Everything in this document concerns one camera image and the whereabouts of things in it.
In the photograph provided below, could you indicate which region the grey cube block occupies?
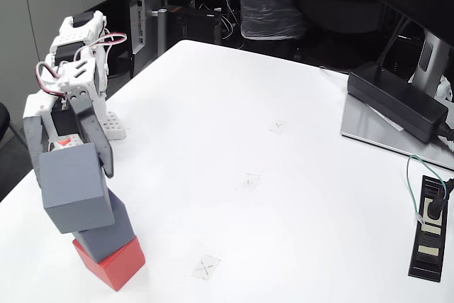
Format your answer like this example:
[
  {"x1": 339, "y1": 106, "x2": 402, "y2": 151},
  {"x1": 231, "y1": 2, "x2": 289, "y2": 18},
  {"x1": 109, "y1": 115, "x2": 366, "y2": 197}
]
[
  {"x1": 73, "y1": 189, "x2": 137, "y2": 263},
  {"x1": 38, "y1": 142, "x2": 116, "y2": 234}
]

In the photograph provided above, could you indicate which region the black office chair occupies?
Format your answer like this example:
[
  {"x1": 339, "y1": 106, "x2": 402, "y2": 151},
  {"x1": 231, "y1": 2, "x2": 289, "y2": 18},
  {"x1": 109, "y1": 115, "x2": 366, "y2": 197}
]
[{"x1": 0, "y1": 101, "x2": 28, "y2": 151}]

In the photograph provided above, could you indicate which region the black desktop computer tower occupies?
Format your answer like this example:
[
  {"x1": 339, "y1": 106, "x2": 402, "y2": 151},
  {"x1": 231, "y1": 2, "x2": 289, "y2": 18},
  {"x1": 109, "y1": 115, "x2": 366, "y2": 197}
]
[{"x1": 102, "y1": 0, "x2": 164, "y2": 80}]

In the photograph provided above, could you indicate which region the black computer case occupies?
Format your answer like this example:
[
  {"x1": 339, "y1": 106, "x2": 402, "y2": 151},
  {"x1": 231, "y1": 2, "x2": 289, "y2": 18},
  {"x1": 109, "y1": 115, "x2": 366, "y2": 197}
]
[{"x1": 166, "y1": 4, "x2": 223, "y2": 45}]

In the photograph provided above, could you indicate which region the red cube block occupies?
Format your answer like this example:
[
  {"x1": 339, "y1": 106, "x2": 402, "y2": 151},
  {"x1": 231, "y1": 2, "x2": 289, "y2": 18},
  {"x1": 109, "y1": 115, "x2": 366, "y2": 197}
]
[{"x1": 72, "y1": 237, "x2": 147, "y2": 292}]

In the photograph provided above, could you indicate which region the clear tape with pen mark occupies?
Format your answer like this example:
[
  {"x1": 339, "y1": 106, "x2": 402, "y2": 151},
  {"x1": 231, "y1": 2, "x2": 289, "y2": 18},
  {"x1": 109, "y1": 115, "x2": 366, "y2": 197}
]
[{"x1": 236, "y1": 172, "x2": 262, "y2": 190}]

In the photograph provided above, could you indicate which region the clear tape with X mark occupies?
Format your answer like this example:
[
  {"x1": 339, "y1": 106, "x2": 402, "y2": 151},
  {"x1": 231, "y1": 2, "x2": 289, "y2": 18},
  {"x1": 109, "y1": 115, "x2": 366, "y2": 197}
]
[{"x1": 191, "y1": 255, "x2": 221, "y2": 282}]

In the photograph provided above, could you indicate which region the clear tape with Y mark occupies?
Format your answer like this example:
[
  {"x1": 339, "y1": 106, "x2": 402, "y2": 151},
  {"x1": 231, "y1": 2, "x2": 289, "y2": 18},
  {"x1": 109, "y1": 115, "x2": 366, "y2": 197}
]
[{"x1": 268, "y1": 119, "x2": 287, "y2": 136}]

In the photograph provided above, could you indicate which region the plastic-wrapped black bin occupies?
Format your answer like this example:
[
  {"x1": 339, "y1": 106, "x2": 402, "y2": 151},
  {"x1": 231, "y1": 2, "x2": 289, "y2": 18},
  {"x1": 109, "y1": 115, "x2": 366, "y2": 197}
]
[{"x1": 234, "y1": 0, "x2": 308, "y2": 40}]

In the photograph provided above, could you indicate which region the silver monitor stand base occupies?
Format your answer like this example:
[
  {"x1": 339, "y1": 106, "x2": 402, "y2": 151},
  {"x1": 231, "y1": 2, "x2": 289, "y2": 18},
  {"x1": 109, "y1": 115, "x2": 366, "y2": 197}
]
[{"x1": 340, "y1": 93, "x2": 454, "y2": 171}]

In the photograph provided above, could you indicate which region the white paper sheet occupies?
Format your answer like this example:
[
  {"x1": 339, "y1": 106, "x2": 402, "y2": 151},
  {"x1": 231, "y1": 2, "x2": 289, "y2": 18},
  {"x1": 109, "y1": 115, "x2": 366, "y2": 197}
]
[{"x1": 368, "y1": 104, "x2": 405, "y2": 132}]

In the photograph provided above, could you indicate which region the black power adapter brick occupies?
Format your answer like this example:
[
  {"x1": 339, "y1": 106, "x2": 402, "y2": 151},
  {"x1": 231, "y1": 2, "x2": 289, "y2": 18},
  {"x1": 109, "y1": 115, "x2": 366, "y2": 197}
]
[{"x1": 346, "y1": 61, "x2": 450, "y2": 144}]

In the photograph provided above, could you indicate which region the silver monitor stand neck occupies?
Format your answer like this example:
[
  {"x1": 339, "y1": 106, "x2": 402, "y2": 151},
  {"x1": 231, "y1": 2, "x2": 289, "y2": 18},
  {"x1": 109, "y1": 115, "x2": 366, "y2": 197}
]
[{"x1": 411, "y1": 31, "x2": 453, "y2": 97}]

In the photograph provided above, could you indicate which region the black power plug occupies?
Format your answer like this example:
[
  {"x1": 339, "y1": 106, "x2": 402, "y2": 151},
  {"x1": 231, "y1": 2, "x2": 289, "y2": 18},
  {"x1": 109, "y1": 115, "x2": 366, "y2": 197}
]
[{"x1": 425, "y1": 177, "x2": 454, "y2": 221}]

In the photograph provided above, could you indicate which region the crumpled white plastic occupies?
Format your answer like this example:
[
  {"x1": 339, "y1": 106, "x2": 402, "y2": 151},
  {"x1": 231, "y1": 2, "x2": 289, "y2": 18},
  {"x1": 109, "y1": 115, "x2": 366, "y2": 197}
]
[{"x1": 435, "y1": 75, "x2": 454, "y2": 102}]

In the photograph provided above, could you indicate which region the black power strip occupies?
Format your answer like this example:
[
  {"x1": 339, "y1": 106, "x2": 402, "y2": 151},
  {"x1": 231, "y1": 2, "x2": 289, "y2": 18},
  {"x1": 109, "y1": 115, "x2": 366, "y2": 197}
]
[{"x1": 407, "y1": 175, "x2": 450, "y2": 282}]

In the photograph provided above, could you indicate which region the silver metal post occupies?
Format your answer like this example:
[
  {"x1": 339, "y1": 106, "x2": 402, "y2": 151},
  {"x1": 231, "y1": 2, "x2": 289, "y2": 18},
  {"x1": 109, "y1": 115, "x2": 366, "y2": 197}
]
[{"x1": 151, "y1": 8, "x2": 167, "y2": 60}]

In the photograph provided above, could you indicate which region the green wire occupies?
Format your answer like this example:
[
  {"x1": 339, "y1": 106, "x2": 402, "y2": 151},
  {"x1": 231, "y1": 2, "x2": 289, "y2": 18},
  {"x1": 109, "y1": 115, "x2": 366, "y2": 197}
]
[{"x1": 406, "y1": 153, "x2": 448, "y2": 226}]

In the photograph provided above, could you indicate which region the black adapter cable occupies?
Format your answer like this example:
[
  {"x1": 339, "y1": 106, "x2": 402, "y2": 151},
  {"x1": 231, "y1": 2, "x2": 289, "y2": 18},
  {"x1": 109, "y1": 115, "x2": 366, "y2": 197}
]
[{"x1": 438, "y1": 121, "x2": 454, "y2": 148}]

